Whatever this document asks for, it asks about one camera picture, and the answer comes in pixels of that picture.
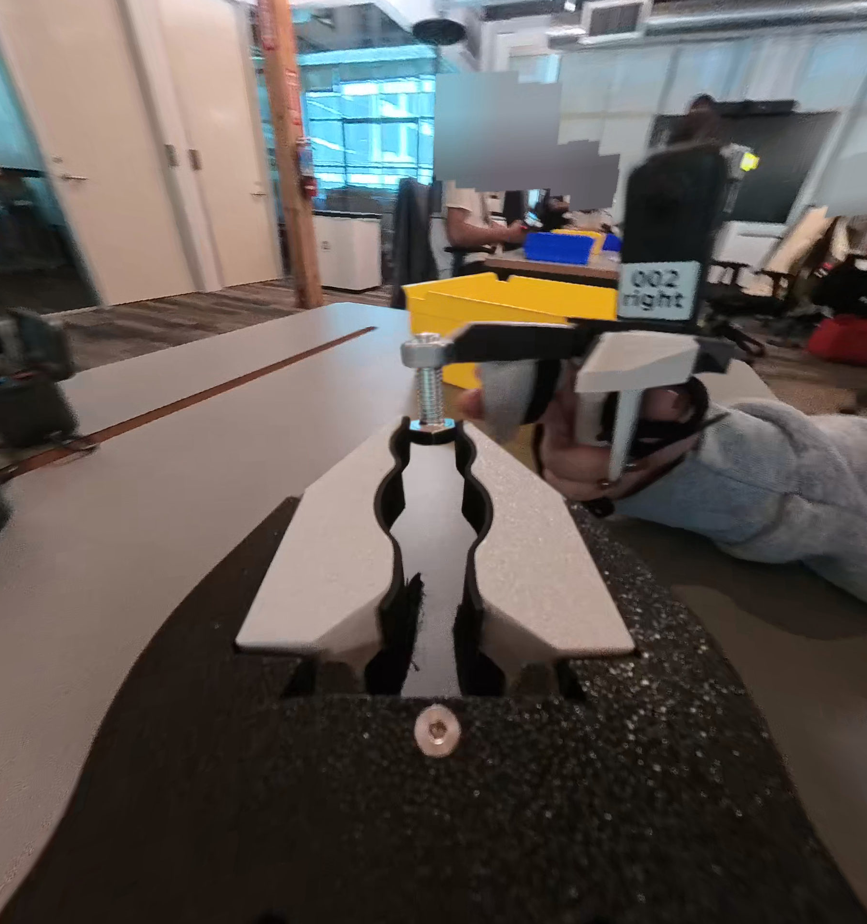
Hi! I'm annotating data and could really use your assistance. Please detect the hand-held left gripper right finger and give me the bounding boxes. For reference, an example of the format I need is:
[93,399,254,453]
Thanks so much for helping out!
[453,421,636,672]

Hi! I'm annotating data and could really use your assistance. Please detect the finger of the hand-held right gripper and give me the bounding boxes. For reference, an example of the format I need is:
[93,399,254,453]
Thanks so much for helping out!
[444,322,701,397]

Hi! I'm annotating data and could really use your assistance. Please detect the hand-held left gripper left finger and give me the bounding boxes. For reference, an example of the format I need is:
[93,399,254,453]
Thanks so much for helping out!
[236,416,413,676]

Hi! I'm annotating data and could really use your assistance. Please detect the silver threaded bolt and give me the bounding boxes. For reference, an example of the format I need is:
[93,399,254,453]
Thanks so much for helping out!
[404,332,457,443]

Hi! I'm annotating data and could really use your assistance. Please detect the person's right forearm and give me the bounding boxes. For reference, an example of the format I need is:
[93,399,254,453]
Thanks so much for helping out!
[614,399,867,615]

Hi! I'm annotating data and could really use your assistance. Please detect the person's right hand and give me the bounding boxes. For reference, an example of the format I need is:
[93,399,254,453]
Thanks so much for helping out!
[456,386,669,501]

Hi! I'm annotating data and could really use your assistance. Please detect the blue plastic bin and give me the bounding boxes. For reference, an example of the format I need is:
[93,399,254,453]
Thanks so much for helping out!
[523,231,597,265]

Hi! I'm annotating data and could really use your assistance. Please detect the wooden top desk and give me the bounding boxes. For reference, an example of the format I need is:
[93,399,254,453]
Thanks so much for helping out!
[484,249,622,284]

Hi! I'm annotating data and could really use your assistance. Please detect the black bag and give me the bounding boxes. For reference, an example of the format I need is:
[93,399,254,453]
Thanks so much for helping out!
[812,253,867,320]

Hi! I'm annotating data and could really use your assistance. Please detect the red bag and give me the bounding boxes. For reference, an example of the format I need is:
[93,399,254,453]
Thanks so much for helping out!
[807,314,867,366]

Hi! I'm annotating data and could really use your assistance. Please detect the white ceiling air vent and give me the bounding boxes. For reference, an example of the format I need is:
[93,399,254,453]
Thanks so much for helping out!
[581,0,655,39]

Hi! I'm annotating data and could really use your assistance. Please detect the black jacket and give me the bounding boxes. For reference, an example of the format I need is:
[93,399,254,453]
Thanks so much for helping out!
[390,177,443,290]

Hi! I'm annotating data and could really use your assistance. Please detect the small black battery charger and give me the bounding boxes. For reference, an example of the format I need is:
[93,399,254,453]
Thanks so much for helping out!
[0,372,80,450]

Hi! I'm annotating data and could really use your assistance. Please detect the dark grey handheld device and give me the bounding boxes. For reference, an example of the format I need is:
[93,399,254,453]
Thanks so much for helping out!
[3,307,78,380]

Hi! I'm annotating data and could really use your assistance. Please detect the white door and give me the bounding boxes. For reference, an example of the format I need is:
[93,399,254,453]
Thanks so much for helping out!
[123,0,284,290]
[0,0,197,308]

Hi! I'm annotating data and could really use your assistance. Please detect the black wall screen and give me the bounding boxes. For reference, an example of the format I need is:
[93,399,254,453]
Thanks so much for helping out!
[650,108,840,226]

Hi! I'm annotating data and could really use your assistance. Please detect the brown wooden post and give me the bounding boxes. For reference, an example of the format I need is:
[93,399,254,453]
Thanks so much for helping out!
[256,0,326,310]

